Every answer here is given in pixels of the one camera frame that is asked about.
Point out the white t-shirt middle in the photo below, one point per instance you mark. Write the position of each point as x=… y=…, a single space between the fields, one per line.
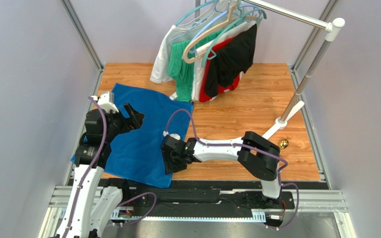
x=190 y=76

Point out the white t-shirt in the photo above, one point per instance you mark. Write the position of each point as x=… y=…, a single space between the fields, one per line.
x=159 y=72
x=190 y=76

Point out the white t-shirt left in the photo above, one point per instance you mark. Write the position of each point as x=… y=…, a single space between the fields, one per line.
x=159 y=72

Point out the red t-shirt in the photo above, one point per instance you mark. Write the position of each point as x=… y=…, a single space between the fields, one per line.
x=224 y=68

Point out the black t-shirt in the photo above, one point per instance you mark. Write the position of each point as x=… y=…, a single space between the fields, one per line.
x=250 y=39

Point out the blue plastic hanger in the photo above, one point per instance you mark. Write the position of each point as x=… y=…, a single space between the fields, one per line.
x=180 y=33

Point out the teal hanger left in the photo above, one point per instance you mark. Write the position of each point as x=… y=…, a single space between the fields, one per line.
x=196 y=10

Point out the gold spoon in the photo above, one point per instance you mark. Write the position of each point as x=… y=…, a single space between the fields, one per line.
x=284 y=143

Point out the white clothes rack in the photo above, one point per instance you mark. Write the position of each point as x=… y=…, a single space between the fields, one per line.
x=331 y=28

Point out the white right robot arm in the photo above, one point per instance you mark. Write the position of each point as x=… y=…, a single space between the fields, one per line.
x=256 y=154

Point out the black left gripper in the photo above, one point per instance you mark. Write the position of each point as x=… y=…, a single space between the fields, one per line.
x=134 y=121

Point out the teal plastic hanger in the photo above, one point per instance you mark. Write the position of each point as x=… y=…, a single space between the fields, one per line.
x=204 y=47

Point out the blue cloth napkin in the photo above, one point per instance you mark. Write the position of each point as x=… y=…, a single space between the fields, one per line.
x=136 y=155

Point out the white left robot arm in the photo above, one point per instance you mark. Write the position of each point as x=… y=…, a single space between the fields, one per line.
x=85 y=218

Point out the green t-shirt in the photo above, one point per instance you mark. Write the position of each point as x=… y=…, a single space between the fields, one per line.
x=188 y=77

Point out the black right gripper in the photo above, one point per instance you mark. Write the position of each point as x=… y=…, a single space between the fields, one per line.
x=169 y=155

